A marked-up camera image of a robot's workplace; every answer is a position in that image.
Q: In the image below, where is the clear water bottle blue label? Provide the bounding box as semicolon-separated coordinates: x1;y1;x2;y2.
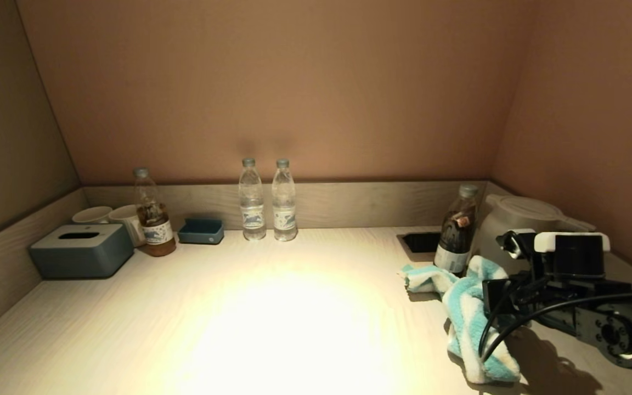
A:
238;158;267;241
272;159;298;242

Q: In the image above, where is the black recessed power socket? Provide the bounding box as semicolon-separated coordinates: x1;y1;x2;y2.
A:
396;232;442;262

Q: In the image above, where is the beige electric kettle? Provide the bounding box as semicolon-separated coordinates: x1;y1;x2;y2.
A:
472;194;596;275

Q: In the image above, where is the teal white striped towel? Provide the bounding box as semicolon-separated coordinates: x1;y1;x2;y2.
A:
401;255;522;385

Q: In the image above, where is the dark liquid bottle white label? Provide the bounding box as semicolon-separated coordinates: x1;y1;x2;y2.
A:
434;184;480;275

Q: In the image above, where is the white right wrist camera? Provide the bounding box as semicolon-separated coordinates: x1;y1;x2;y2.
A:
495;229;611;280

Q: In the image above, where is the small blue tray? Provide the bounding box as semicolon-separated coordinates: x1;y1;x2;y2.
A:
177;218;225;245

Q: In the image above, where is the grey-blue tissue box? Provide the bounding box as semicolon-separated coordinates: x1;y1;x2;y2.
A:
29;224;135;280

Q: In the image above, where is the amber tea bottle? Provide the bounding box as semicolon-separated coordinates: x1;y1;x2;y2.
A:
132;167;177;257

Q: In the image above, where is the white ceramic cup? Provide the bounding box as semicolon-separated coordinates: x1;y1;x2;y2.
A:
72;206;114;225
109;205;146;248

